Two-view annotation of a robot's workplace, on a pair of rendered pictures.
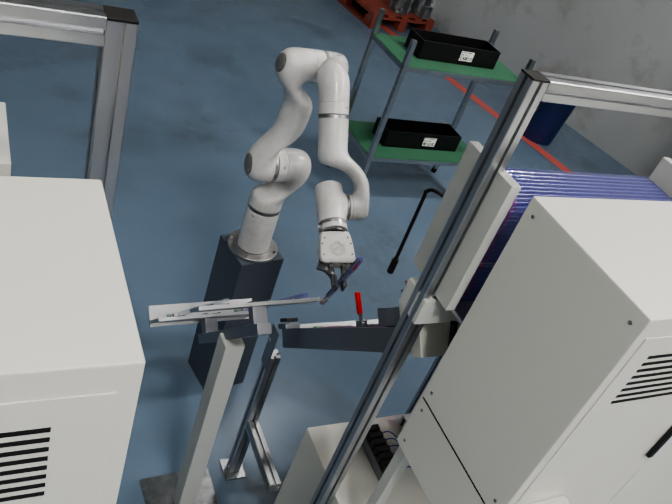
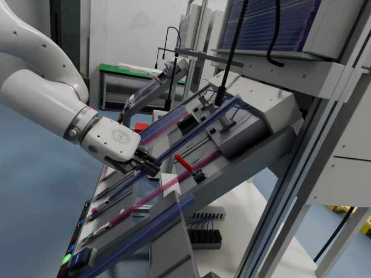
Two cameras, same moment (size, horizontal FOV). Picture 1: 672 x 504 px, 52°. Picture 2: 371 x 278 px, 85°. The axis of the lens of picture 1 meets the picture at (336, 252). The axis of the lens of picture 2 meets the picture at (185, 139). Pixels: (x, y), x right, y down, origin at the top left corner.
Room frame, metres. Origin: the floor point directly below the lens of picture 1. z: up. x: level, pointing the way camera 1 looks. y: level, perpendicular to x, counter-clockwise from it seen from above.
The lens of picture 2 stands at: (1.35, 0.33, 1.33)
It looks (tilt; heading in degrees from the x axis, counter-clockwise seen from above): 22 degrees down; 290
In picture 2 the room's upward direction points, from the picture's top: 13 degrees clockwise
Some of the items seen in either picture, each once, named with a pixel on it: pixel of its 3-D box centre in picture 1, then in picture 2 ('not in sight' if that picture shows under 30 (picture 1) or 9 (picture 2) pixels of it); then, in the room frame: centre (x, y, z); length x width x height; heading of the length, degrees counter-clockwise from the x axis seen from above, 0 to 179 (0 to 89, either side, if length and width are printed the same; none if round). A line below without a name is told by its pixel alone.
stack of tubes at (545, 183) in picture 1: (557, 235); (277, 9); (1.43, -0.46, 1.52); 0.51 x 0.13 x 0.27; 125
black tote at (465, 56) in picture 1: (453, 49); not in sight; (4.26, -0.22, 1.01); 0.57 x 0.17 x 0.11; 125
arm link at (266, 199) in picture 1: (280, 179); not in sight; (2.10, 0.27, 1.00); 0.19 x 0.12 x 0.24; 126
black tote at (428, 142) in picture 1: (417, 134); not in sight; (4.26, -0.22, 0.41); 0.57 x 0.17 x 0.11; 125
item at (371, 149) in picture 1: (425, 115); not in sight; (4.26, -0.22, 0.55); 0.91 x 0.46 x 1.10; 125
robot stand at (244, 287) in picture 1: (232, 313); not in sight; (2.08, 0.30, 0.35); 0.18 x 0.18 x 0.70; 46
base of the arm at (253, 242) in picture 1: (258, 227); not in sight; (2.08, 0.30, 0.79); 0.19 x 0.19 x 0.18
